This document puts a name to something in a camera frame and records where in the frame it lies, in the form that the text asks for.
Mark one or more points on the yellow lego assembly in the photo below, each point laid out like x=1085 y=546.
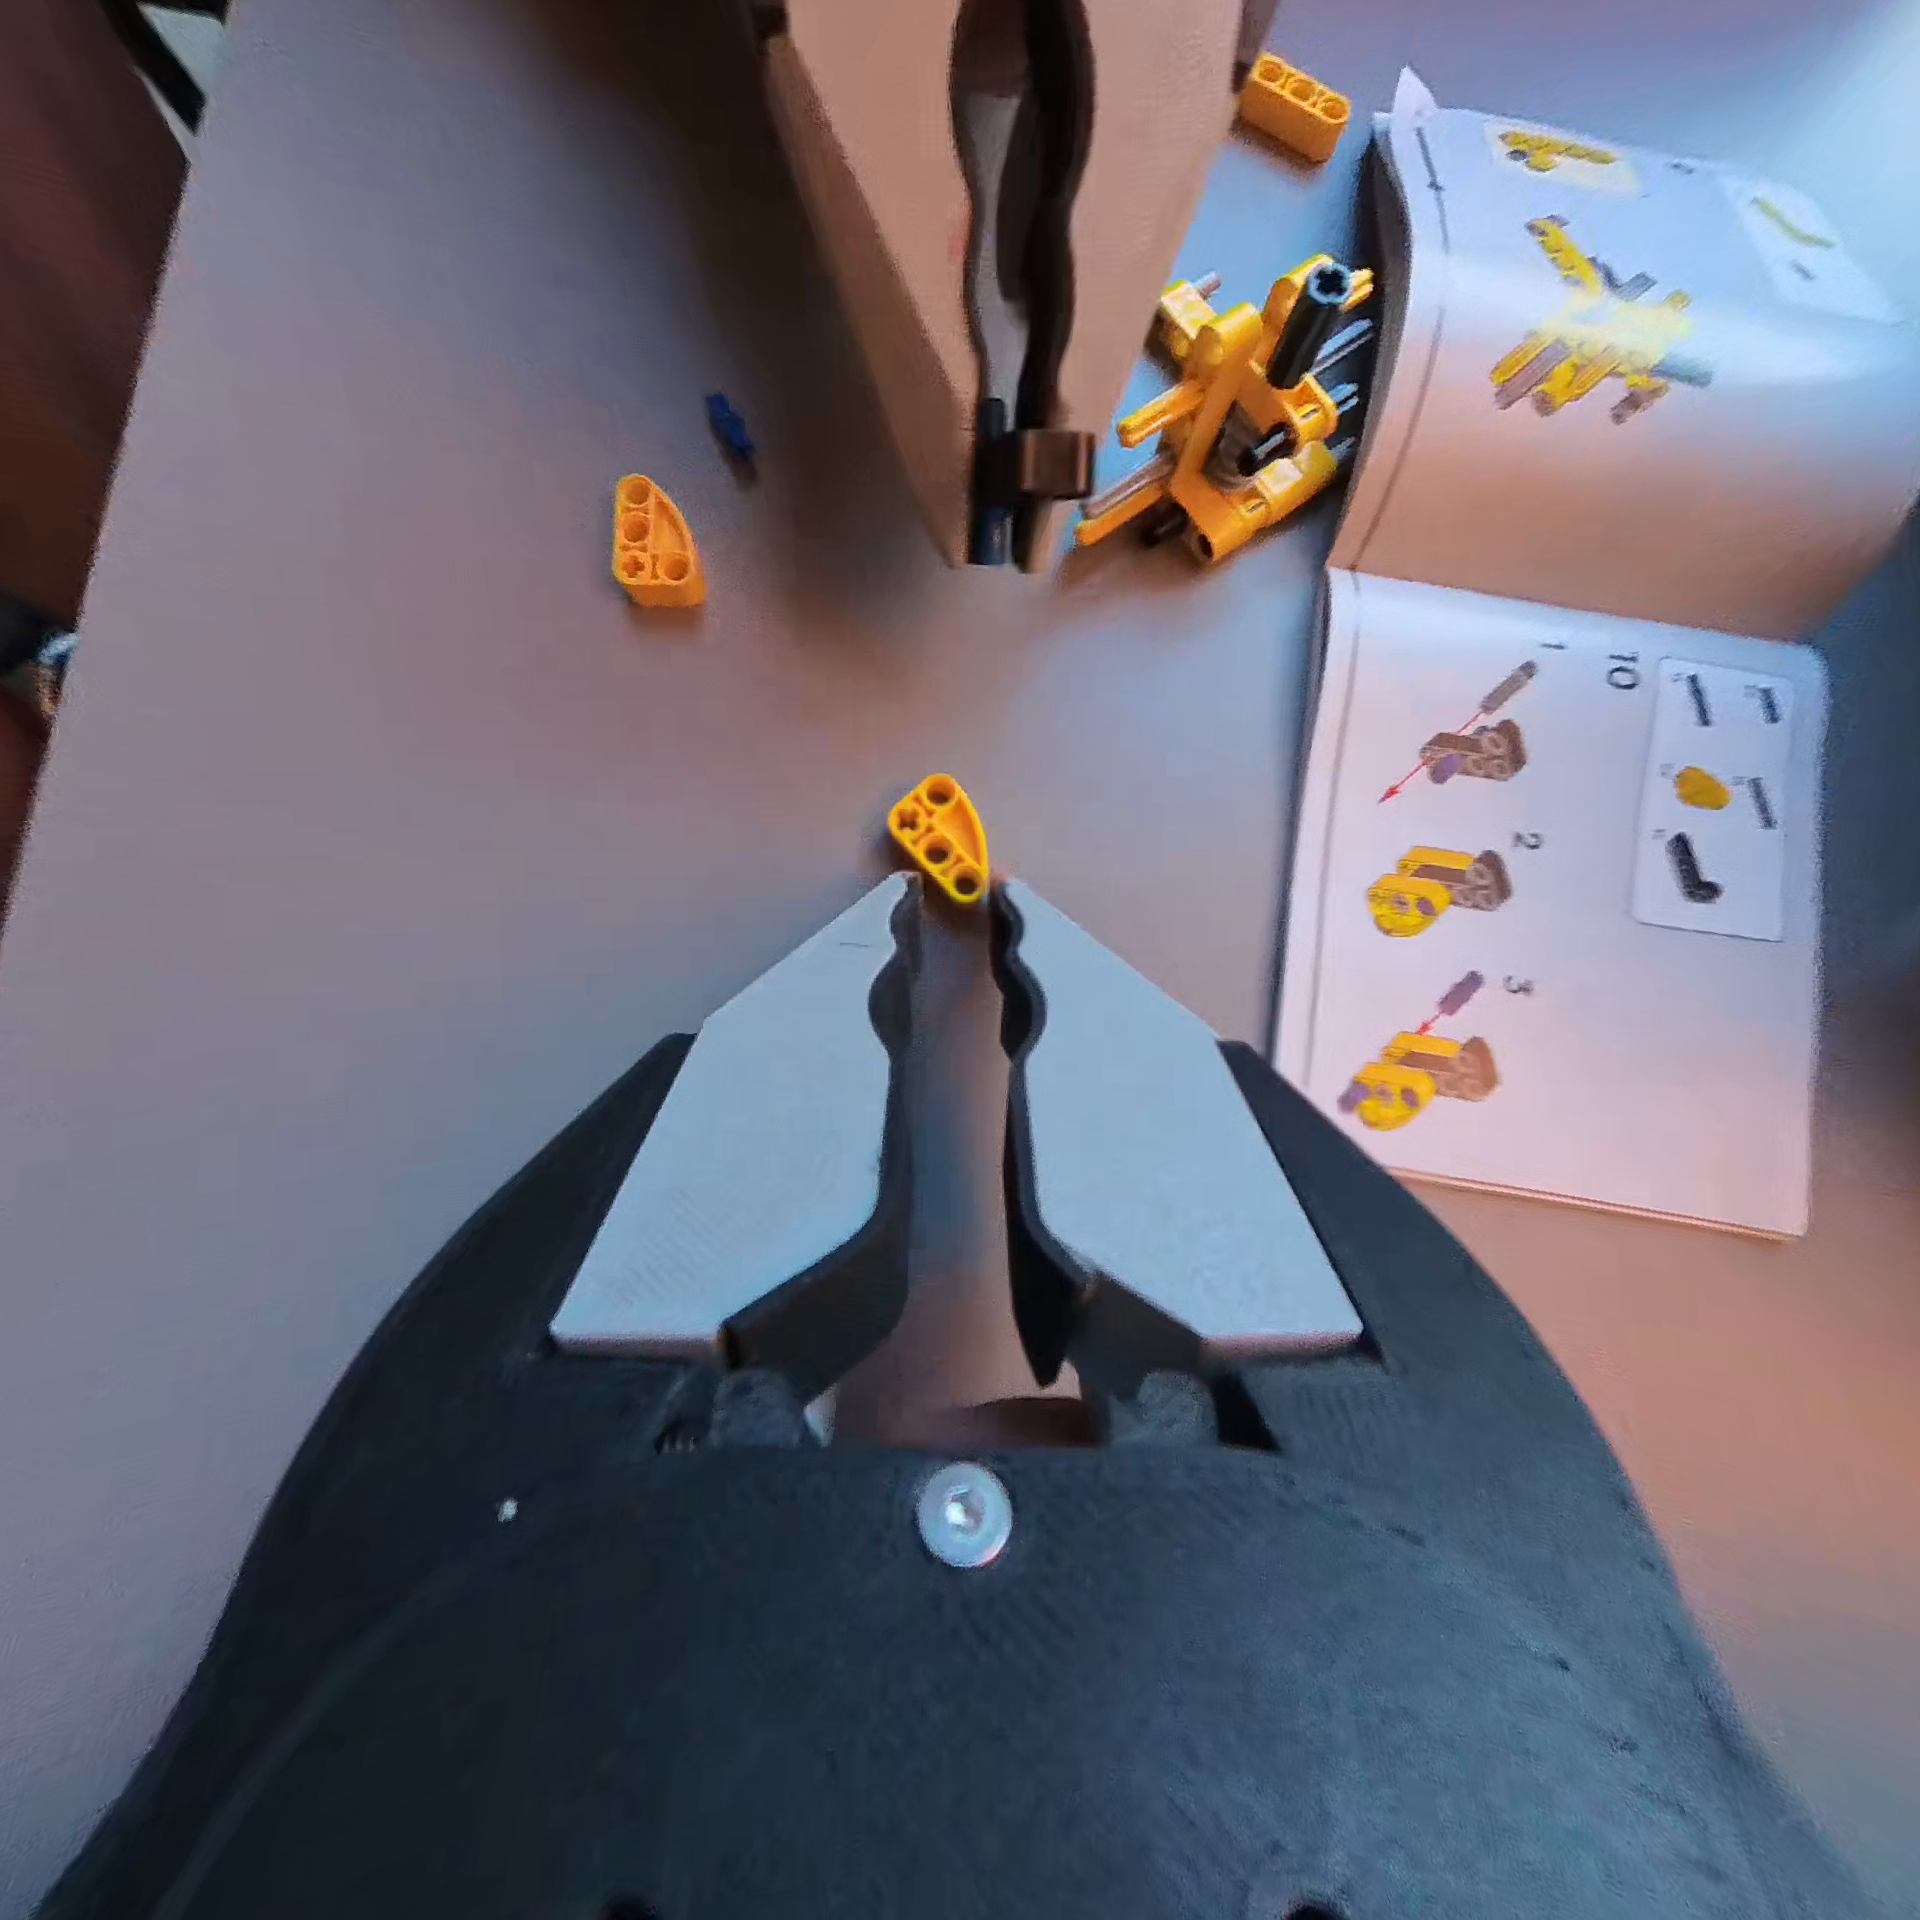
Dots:
x=1229 y=377

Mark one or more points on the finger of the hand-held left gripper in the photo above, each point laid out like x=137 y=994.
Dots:
x=868 y=227
x=1155 y=118

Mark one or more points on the black bent lego beam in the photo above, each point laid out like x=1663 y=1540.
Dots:
x=1049 y=467

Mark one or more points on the long yellow lego beam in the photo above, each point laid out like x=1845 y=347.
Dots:
x=1284 y=127

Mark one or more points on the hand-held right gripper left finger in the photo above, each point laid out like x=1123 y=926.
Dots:
x=736 y=1169

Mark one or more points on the yellow curved lego panel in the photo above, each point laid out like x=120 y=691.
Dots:
x=675 y=525
x=961 y=835

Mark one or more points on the open lego instruction booklet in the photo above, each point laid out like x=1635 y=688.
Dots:
x=1576 y=933

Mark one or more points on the blue lego pin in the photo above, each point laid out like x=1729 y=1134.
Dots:
x=729 y=430

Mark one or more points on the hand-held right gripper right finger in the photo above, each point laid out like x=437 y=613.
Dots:
x=1171 y=1185

